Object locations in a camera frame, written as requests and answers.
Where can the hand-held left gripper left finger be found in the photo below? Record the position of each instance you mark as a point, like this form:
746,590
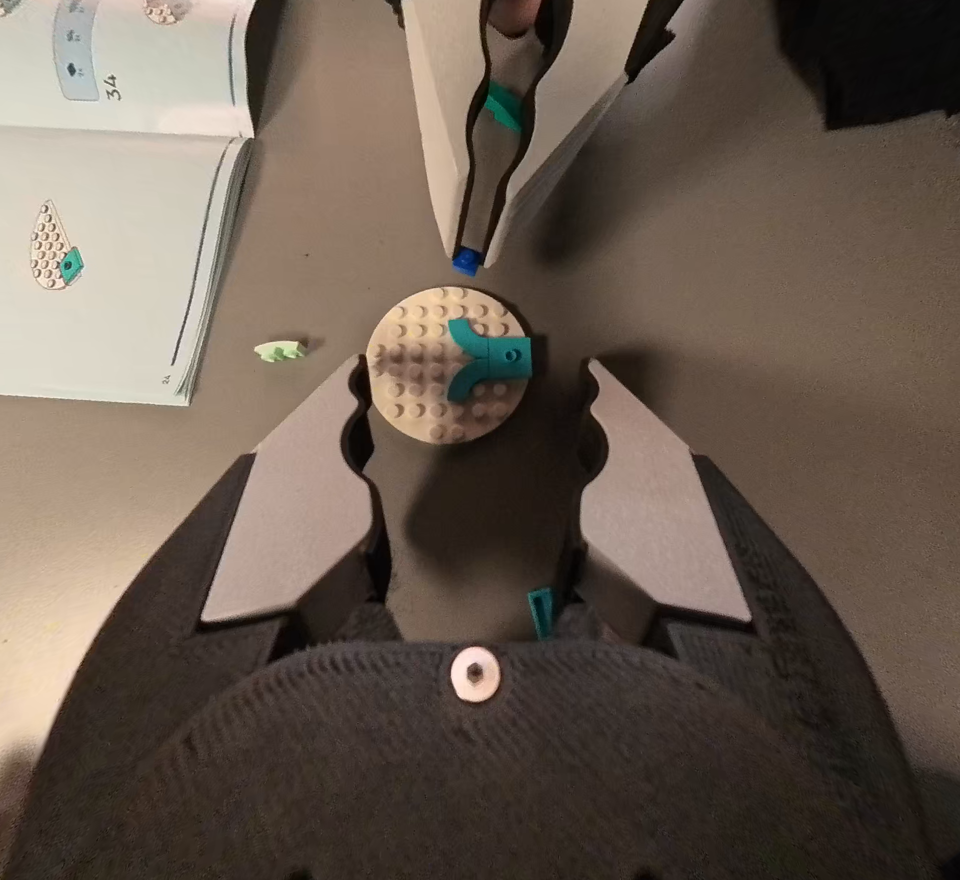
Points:
292,505

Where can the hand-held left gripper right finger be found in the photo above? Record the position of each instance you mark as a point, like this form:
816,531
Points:
660,520

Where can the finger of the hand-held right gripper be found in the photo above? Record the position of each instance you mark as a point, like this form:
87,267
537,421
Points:
442,69
585,69

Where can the round tan lego plate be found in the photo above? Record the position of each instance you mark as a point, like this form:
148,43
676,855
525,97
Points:
420,377

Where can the small blue lego brick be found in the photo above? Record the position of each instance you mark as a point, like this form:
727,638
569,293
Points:
466,261

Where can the green lego slope piece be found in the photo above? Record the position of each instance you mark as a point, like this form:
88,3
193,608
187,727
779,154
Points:
504,105

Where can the light green lego leaf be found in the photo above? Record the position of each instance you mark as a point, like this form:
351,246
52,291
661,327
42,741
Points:
281,350

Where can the teal curved lego piece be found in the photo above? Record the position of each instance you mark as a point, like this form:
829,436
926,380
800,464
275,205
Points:
466,381
466,338

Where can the teal square lego plate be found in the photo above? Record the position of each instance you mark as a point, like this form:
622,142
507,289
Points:
510,358

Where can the lego instruction booklet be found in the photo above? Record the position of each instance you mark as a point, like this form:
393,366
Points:
112,182

